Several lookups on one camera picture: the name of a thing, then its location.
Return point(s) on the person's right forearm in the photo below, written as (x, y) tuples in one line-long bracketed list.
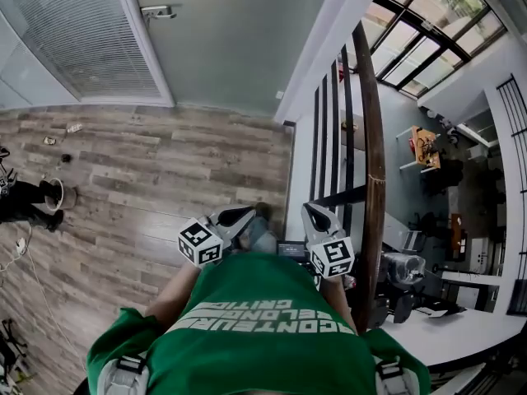
[(339, 303)]

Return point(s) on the black metal railing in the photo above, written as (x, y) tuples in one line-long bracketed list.
[(335, 138)]

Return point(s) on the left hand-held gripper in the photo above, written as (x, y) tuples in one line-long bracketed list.
[(201, 241)]

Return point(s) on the crumpled clear bottle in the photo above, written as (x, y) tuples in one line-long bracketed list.
[(74, 128)]

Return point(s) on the black office chair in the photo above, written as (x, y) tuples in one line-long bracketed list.
[(10, 352)]

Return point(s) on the white framed glass door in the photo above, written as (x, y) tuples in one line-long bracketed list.
[(142, 47)]

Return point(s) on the white power strip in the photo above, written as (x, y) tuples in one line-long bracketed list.
[(21, 246)]

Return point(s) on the small black screen device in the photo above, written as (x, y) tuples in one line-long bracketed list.
[(291, 249)]

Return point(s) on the person's dark shoe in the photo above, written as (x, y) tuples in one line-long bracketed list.
[(263, 210)]

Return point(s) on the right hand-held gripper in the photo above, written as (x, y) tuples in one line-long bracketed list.
[(333, 257)]

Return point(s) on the person's grey trouser leg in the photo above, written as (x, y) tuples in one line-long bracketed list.
[(261, 237)]

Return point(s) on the small white wall plate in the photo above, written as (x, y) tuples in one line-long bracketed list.
[(280, 94)]

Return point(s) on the green printed t-shirt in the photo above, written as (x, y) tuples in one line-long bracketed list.
[(255, 352)]

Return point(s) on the small printed card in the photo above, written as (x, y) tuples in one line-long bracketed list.
[(49, 140)]

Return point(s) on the wooden handrail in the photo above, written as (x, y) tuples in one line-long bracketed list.
[(372, 138)]

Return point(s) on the cluttered wooden table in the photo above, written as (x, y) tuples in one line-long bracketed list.
[(426, 150)]

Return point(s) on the white table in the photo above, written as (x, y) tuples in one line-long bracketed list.
[(453, 335)]

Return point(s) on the person's left forearm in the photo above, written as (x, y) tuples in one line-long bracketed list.
[(173, 294)]

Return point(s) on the small dark round object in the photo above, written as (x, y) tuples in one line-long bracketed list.
[(66, 158)]

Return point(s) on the glass partition with blinds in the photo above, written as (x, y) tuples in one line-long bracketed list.
[(82, 35)]

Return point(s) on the black-framed windows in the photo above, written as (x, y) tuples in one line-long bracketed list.
[(436, 27)]

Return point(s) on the plastic-wrapped black machine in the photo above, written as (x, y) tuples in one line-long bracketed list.
[(403, 268)]

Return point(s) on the frosted glass door with handle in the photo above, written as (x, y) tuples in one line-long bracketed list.
[(230, 47)]

